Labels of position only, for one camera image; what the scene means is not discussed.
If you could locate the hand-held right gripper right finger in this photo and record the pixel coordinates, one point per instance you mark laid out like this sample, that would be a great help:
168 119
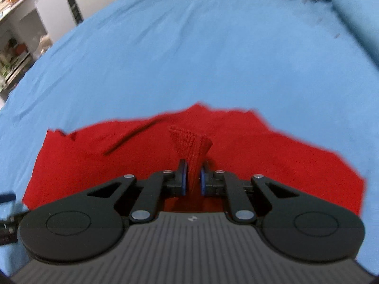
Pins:
203 181

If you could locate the blue bed sheet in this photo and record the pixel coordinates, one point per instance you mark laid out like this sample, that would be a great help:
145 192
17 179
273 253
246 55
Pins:
189 62

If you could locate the red container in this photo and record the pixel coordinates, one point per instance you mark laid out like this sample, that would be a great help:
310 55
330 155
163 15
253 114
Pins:
20 48

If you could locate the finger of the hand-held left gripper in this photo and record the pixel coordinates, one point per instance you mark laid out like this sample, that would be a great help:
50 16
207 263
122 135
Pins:
7 198
11 223

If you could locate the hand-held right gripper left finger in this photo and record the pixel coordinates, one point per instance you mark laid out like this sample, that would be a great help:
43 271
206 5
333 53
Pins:
184 180

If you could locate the white shelf unit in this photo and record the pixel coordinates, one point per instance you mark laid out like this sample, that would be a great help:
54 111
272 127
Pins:
26 20

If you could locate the red knit garment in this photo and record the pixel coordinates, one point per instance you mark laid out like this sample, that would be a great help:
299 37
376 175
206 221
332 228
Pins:
254 151

